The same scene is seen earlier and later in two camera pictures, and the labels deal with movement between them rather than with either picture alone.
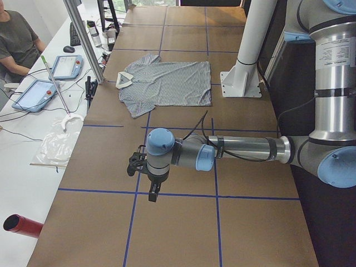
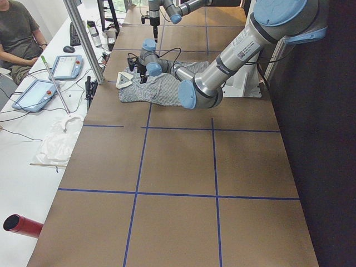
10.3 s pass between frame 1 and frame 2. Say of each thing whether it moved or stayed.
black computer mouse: stayed
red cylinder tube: stayed
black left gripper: moved
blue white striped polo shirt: stayed
